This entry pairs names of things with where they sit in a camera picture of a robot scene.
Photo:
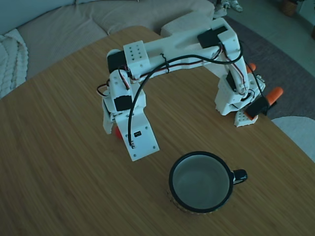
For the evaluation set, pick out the red plastic bottle cap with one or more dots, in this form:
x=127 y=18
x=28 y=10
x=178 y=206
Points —
x=118 y=132

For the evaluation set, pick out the grey fabric sofa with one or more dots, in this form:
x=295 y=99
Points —
x=73 y=32

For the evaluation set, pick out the beige fabric pouf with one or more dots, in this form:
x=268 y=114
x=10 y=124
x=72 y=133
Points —
x=177 y=25

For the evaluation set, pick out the white knitted blanket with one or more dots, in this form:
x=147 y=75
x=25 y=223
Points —
x=12 y=64

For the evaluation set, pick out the white mug with black rim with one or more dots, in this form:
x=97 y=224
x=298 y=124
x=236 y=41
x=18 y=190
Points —
x=201 y=182

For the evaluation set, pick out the white shoe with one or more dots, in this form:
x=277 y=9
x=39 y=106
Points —
x=236 y=5
x=219 y=6

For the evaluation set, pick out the orange and black clamp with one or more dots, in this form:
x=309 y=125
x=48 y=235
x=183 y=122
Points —
x=274 y=94

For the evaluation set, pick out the dark grey rug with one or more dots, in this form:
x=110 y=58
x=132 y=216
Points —
x=283 y=61

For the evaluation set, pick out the brown woven basket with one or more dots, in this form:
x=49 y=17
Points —
x=289 y=7

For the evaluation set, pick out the flat white camera plate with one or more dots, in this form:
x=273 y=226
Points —
x=145 y=145

